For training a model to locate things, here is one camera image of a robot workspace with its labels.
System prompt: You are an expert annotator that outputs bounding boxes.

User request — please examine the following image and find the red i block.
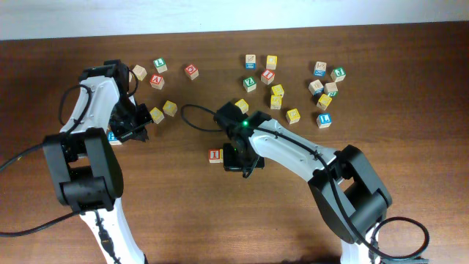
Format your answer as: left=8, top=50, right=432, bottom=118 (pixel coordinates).
left=208, top=149, right=222, bottom=164
left=261, top=69, right=276, bottom=85

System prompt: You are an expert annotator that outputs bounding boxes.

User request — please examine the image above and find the yellow C block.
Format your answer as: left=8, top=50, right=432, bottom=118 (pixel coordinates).
left=219, top=149, right=224, bottom=163

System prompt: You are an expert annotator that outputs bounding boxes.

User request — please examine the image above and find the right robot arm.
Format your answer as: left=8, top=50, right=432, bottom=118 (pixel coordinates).
left=214, top=102, right=392, bottom=263

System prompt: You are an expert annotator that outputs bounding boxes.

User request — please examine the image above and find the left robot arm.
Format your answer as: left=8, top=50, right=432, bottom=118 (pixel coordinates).
left=43, top=59, right=153, bottom=263

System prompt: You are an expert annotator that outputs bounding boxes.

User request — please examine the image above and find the blue H block near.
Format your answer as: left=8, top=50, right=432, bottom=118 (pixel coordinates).
left=107, top=131, right=122, bottom=145

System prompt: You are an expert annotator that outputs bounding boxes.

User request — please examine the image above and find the yellow G block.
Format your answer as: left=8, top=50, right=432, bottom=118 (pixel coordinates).
left=149, top=107, right=164, bottom=124

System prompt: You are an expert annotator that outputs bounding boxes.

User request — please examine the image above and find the yellow O block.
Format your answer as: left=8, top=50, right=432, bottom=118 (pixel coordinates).
left=163, top=100, right=178, bottom=117

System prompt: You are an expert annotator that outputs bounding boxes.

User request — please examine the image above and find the red A block left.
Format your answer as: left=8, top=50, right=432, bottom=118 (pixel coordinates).
left=149, top=74, right=165, bottom=89

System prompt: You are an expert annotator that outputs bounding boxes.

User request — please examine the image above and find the plain yellow-side block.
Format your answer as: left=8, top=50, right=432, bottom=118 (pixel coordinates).
left=133, top=65, right=147, bottom=81

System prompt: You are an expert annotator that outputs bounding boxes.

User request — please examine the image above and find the yellow block centre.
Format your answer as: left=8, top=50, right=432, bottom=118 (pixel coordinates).
left=235, top=99, right=249, bottom=114

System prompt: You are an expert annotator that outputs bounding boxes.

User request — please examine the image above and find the yellow E block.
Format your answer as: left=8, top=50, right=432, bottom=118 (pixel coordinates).
left=286, top=109, right=300, bottom=125

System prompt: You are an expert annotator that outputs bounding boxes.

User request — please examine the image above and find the green L block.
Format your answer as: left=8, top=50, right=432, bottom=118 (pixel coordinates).
left=153, top=58, right=168, bottom=73

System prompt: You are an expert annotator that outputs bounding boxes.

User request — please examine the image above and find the yellow block lower pair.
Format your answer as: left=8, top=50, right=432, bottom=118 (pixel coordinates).
left=270, top=95, right=282, bottom=110

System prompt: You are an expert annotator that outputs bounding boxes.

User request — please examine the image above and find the yellow block pair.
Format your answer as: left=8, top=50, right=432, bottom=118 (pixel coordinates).
left=270, top=95, right=282, bottom=110
left=271, top=84, right=284, bottom=97

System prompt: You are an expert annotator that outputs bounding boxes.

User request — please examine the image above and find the green Z block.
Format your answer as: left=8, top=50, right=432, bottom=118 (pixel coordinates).
left=243, top=77, right=256, bottom=92

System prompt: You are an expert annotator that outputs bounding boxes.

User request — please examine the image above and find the yellow block upper pair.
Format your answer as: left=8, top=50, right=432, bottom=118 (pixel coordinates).
left=271, top=84, right=284, bottom=97

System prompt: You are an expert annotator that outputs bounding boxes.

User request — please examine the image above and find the red C block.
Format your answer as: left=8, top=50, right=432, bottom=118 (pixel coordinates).
left=184, top=64, right=199, bottom=80

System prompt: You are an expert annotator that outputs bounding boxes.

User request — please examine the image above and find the blue L block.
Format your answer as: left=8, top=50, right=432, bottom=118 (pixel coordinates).
left=317, top=113, right=332, bottom=128

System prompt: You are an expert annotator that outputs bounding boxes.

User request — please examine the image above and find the blue-side block top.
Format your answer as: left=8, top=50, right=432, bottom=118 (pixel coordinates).
left=245, top=54, right=256, bottom=70

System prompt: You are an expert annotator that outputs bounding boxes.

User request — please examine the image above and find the yellow slash block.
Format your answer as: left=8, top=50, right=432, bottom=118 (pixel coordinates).
left=317, top=94, right=332, bottom=111

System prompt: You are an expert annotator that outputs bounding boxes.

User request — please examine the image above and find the blue block middle right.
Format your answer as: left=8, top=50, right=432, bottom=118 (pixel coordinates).
left=309, top=80, right=324, bottom=96

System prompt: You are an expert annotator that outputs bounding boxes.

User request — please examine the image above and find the green-side R block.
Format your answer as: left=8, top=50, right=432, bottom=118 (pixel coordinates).
left=324, top=82, right=338, bottom=97

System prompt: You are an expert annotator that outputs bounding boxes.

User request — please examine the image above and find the blue X block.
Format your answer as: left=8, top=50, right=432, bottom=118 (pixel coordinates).
left=314, top=61, right=327, bottom=77

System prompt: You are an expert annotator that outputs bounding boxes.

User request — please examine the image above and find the green J block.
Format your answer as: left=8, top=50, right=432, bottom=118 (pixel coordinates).
left=330, top=67, right=346, bottom=82

